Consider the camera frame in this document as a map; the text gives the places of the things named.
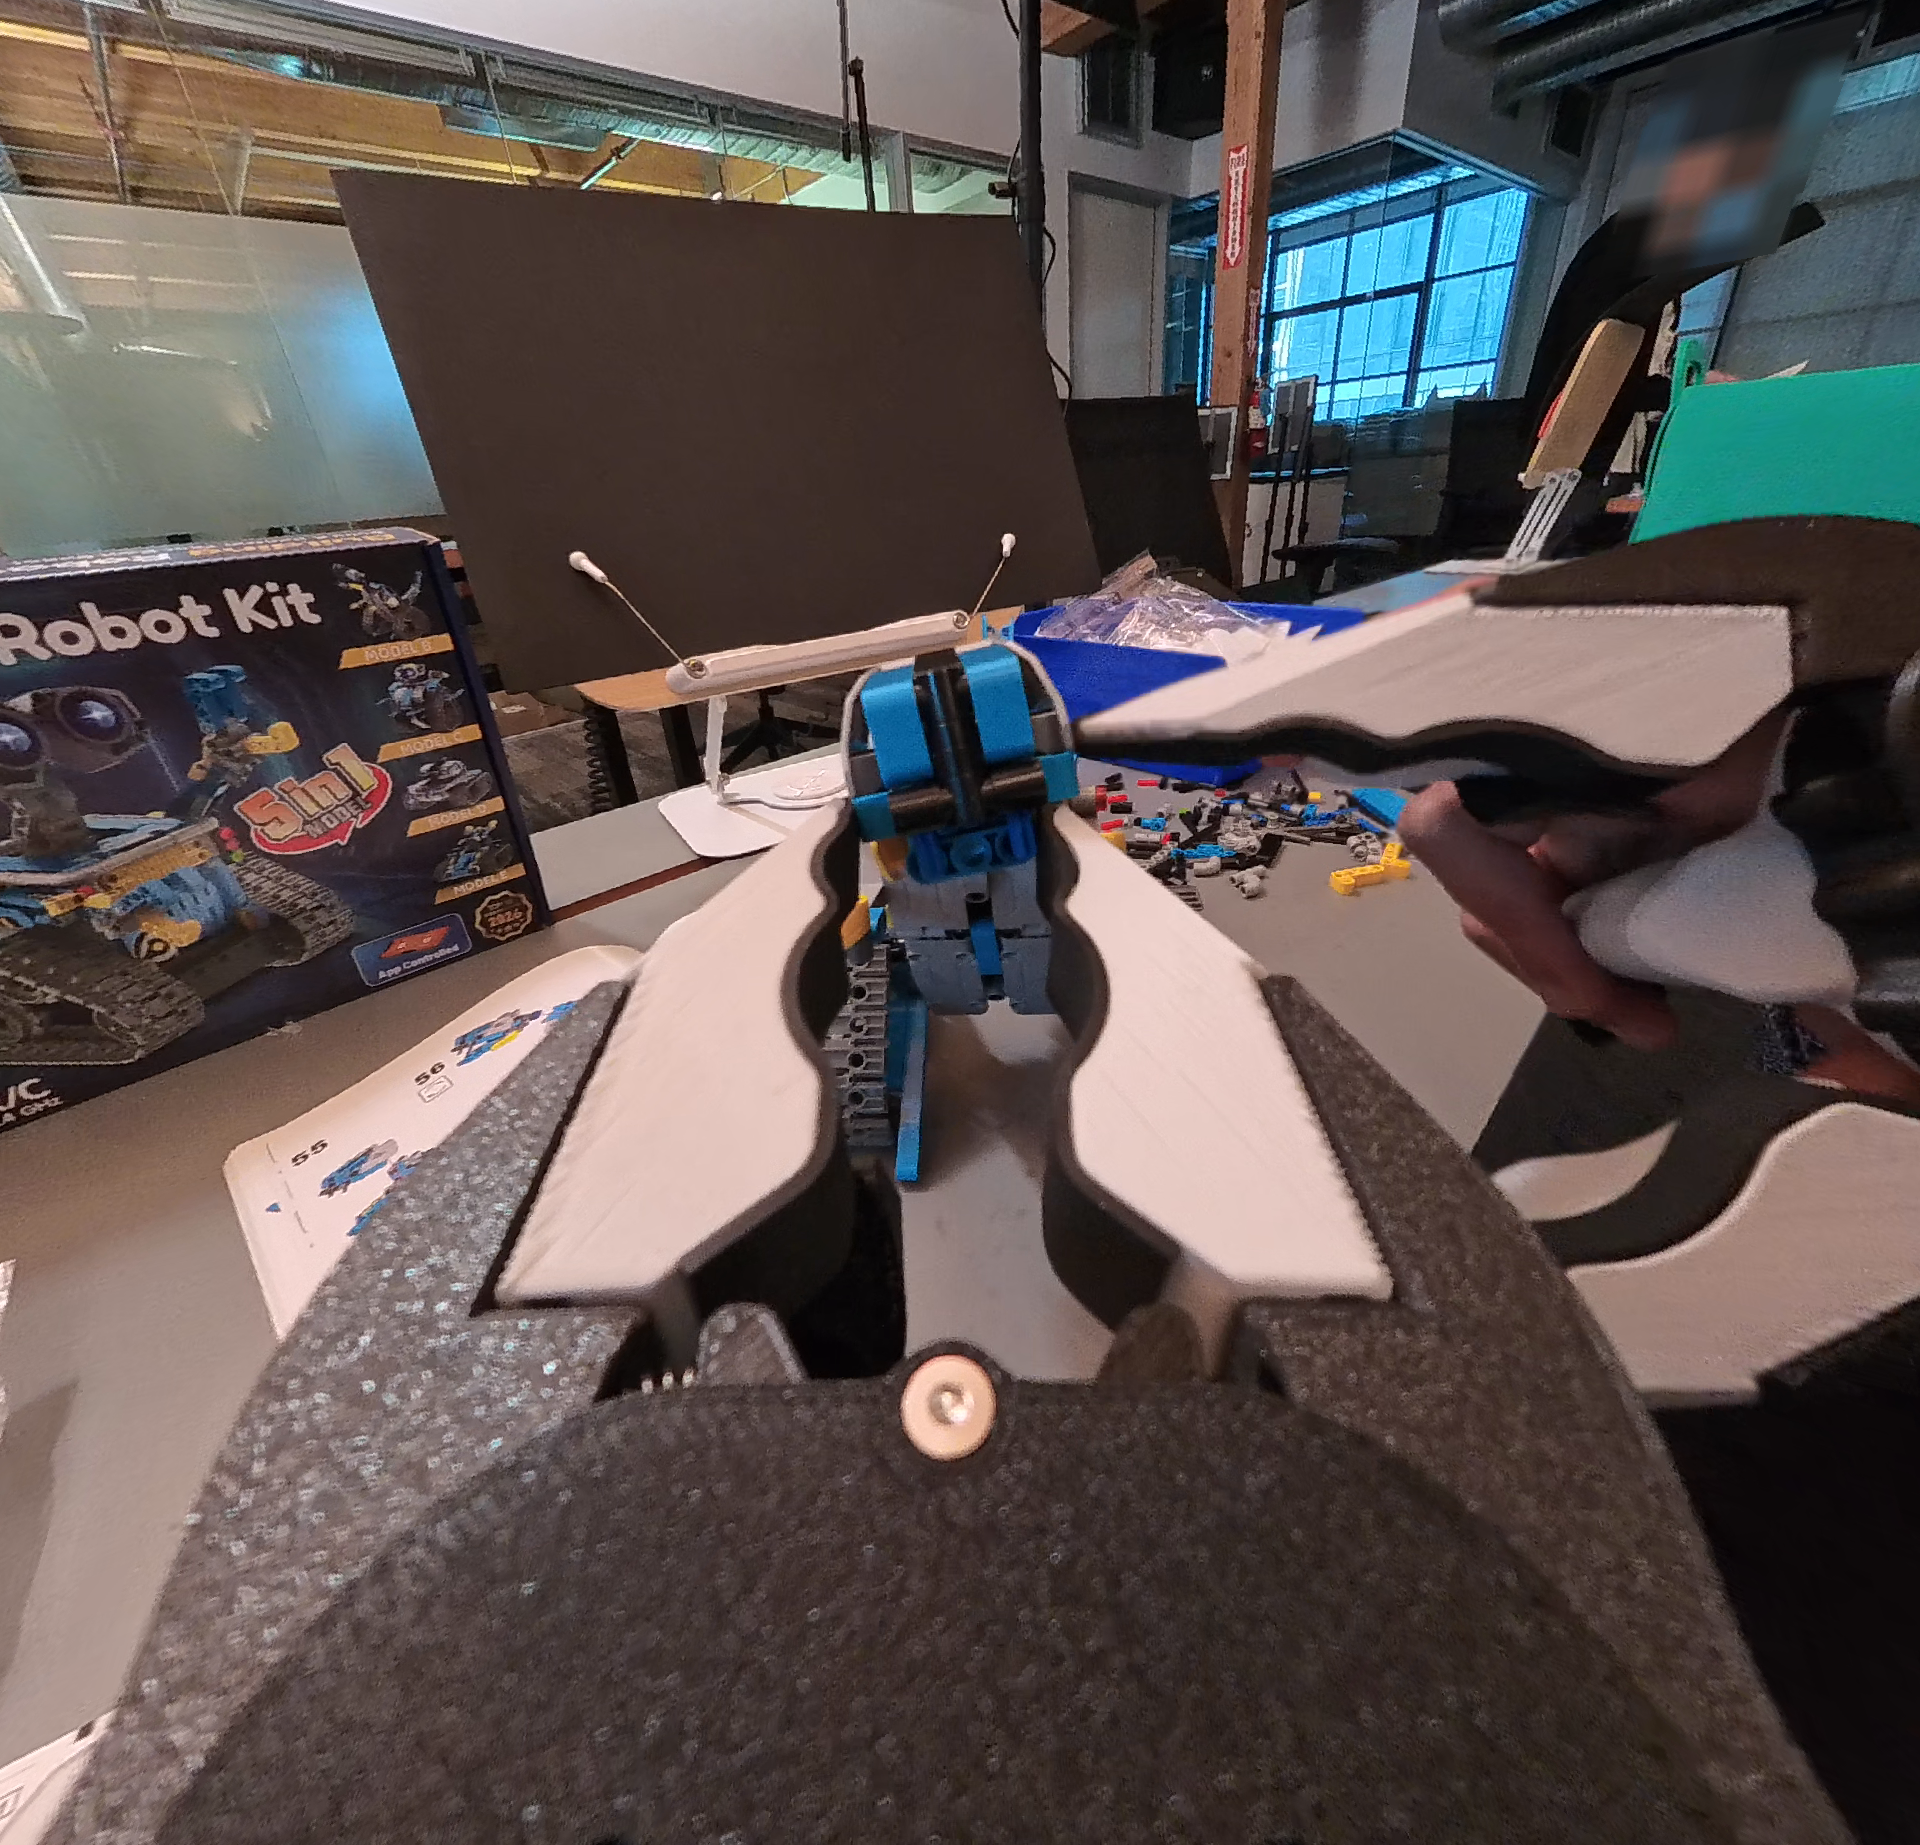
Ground blue grey building-block toy robot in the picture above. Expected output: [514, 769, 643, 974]
[816, 645, 1084, 1189]

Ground paned window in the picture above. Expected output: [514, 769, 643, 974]
[1258, 178, 1534, 424]

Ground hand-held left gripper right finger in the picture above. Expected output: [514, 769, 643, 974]
[1040, 808, 1398, 1379]

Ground grey desk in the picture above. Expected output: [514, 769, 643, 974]
[0, 750, 1563, 1772]

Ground large black board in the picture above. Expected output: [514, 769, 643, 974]
[330, 167, 1109, 693]

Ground blue storage bin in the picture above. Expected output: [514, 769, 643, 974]
[1006, 599, 1373, 804]

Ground wooden table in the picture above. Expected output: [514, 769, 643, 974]
[575, 667, 707, 811]

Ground tilted wooden board stand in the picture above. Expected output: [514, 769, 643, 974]
[1514, 312, 1654, 569]

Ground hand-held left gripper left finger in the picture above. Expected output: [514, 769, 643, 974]
[489, 800, 871, 1379]

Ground person's right hand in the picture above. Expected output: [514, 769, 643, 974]
[1396, 742, 1920, 1108]

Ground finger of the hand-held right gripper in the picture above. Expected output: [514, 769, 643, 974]
[1072, 599, 1801, 826]
[1486, 1098, 1920, 1412]

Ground white instruction booklet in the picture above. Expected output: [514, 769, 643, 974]
[224, 945, 649, 1338]

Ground green padded panel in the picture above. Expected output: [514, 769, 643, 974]
[1624, 357, 1920, 549]

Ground wooden pillar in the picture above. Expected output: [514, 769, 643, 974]
[1206, 0, 1295, 574]

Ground blue sticker sheet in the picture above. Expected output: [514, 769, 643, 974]
[0, 1707, 125, 1845]

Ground dark blue robot kit box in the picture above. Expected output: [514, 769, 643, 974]
[0, 525, 554, 1114]

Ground black light stand pole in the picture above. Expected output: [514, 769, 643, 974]
[1011, 0, 1053, 226]

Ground small black board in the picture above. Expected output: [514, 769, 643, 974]
[1064, 394, 1239, 588]

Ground white stand with wire rods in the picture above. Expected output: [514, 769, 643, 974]
[568, 530, 1022, 859]

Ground pile of loose building bricks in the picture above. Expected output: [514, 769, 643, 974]
[1087, 766, 1419, 914]

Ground clear plastic parts bags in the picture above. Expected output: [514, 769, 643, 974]
[1035, 562, 1283, 648]

